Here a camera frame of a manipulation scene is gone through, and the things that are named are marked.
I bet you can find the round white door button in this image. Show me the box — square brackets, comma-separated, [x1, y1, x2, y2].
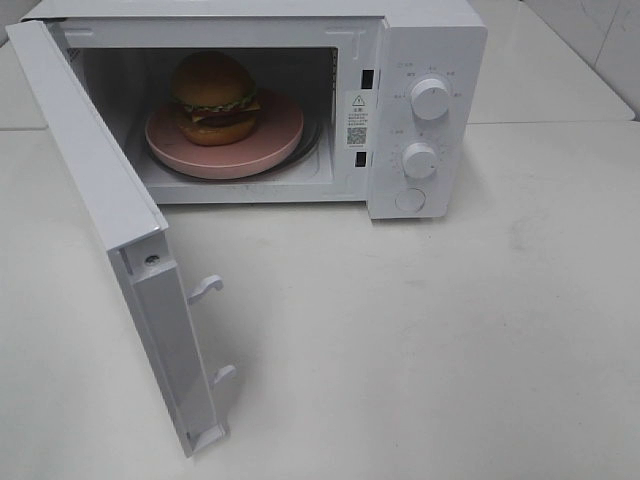
[395, 188, 426, 213]

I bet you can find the burger with lettuce and cheese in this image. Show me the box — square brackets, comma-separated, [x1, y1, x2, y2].
[170, 51, 261, 146]

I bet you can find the lower white timer knob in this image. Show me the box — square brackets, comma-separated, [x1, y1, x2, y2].
[401, 142, 439, 180]

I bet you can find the upper white power knob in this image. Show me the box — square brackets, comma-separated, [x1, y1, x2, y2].
[409, 75, 451, 121]

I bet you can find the white microwave oven body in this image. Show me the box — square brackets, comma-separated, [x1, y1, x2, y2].
[19, 1, 487, 219]

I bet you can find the pink round plate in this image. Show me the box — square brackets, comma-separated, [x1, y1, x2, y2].
[145, 89, 304, 180]

